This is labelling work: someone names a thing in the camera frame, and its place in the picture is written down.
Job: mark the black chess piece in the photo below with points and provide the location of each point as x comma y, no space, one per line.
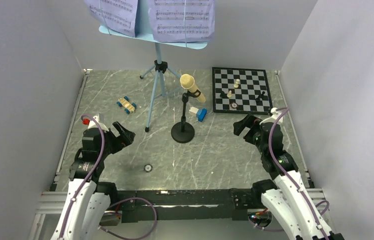
259,97
223,95

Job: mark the black microphone stand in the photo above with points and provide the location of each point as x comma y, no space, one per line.
183,132

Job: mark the sheet music page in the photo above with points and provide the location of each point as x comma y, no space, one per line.
182,21
116,15

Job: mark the light blue music stand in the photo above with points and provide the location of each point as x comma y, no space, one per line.
144,33

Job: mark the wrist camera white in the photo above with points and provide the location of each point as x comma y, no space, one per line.
91,120
275,113

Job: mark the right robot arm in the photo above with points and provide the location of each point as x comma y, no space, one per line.
284,194

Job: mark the gold toy microphone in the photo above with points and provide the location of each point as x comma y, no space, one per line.
187,82

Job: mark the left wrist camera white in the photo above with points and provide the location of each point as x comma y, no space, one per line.
91,120

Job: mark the black chess piece right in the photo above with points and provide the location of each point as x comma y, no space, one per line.
259,97

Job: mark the left sheet music page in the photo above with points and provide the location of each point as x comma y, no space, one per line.
116,15

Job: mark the wooden toy car blue wheels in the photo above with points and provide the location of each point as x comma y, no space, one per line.
129,107

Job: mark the poker chip on chessboard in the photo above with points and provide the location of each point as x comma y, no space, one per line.
233,105

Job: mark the poker chip on table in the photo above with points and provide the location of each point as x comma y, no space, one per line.
148,168

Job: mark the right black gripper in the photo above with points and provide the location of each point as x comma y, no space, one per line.
250,121

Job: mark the black chess piece left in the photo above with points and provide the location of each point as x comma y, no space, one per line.
223,95

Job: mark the black white chessboard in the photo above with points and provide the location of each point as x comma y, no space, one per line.
252,82

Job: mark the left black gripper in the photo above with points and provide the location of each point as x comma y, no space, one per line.
120,141

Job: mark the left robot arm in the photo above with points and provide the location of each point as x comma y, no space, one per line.
88,198

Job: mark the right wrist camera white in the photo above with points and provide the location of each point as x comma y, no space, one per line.
275,113

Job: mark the right sheet music page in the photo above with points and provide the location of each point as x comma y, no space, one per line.
182,21

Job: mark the white chess piece upper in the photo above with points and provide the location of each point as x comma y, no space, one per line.
236,84

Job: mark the blue white block toy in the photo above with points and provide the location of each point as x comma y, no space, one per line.
199,113

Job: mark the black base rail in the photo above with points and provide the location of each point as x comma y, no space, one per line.
146,205

